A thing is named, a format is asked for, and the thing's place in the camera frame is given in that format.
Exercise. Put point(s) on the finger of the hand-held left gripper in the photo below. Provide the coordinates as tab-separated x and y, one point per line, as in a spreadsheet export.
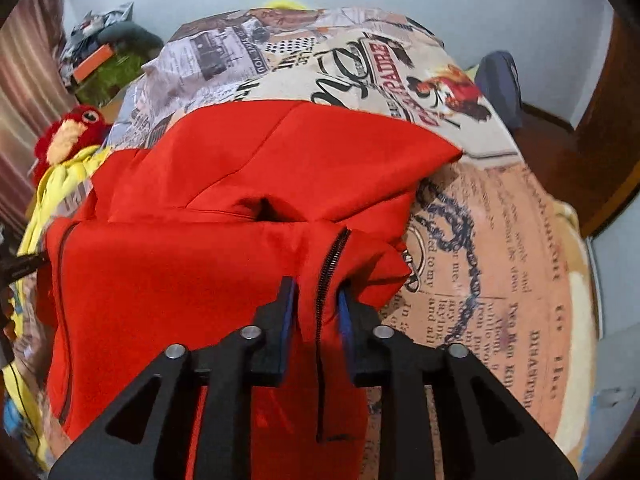
20	266

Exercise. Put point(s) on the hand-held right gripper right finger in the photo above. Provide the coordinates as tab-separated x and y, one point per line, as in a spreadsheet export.
345	330

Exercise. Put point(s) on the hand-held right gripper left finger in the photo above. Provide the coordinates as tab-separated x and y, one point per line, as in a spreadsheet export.
286	320

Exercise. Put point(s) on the red zip jacket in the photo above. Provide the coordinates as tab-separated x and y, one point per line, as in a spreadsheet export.
200	285

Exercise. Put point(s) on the yellow cloth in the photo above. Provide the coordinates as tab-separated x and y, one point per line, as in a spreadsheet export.
60	180

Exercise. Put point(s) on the red plush toy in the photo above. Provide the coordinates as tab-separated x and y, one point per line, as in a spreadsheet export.
47	135

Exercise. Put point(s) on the newspaper print blanket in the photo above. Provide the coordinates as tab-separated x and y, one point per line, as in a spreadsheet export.
500	260

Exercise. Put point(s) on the striped brown curtain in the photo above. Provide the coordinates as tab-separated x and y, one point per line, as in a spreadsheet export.
25	85

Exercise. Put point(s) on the green patterned cloth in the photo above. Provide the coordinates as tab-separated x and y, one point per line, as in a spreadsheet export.
112	77

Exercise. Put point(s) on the orange box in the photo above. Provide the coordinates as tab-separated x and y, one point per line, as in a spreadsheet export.
92	62

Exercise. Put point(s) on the pile of clutter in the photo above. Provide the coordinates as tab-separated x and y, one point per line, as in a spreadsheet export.
87	22

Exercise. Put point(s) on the grey cushion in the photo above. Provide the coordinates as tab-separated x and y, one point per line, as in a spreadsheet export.
132	35

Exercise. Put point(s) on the grey blue backpack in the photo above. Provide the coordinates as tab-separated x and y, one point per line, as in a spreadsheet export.
497	85

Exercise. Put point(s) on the brown wooden door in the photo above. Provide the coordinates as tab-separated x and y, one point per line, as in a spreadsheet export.
600	150

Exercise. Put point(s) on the yellow hoop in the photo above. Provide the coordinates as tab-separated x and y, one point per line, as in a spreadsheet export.
285	2

